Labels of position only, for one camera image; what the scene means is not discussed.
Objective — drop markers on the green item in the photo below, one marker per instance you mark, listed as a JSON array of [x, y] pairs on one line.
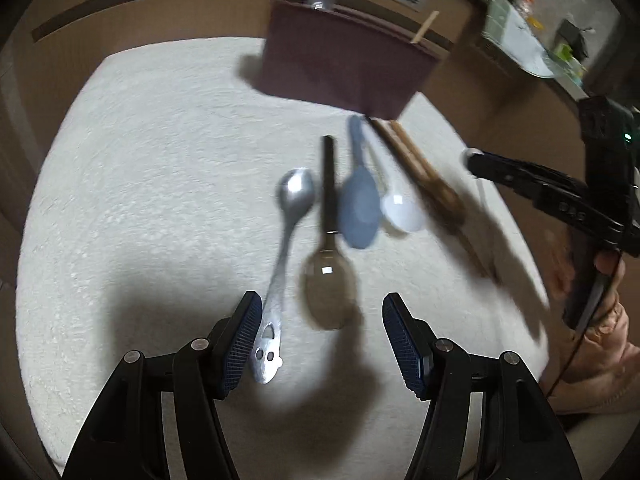
[[562, 52]]

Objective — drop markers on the black organizer box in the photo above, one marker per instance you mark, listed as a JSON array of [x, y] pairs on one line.
[[570, 35]]

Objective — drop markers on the person's right forearm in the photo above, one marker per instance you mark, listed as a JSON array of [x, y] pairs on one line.
[[610, 360]]

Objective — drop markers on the yellow item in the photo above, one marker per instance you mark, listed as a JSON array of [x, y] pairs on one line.
[[535, 22]]

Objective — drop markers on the white towel mat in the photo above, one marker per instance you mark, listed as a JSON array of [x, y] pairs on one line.
[[150, 160]]

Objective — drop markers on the wooden spoon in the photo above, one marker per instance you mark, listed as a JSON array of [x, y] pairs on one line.
[[435, 185]]

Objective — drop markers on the silver metal spoon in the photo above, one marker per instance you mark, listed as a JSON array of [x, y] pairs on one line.
[[295, 195]]

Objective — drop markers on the person's right hand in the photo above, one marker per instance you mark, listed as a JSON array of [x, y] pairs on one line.
[[607, 265]]

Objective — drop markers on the white plastic spoon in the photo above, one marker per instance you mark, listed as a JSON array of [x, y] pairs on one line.
[[402, 212]]

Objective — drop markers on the maroon utensil holder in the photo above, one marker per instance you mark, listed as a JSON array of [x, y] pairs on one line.
[[340, 60]]

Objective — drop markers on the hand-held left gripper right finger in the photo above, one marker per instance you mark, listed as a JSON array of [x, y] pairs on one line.
[[405, 345]]

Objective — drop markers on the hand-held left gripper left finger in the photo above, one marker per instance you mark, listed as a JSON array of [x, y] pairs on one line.
[[240, 345]]

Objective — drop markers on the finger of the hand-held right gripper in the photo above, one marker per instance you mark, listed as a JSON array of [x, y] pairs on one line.
[[525, 180]]

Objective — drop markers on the green checked cloth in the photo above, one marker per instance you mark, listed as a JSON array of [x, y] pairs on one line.
[[520, 40]]

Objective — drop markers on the bottle with orange cap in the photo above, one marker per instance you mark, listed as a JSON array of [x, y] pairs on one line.
[[526, 4]]

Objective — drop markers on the blue plastic spoon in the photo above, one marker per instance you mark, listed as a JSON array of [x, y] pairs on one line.
[[357, 205]]

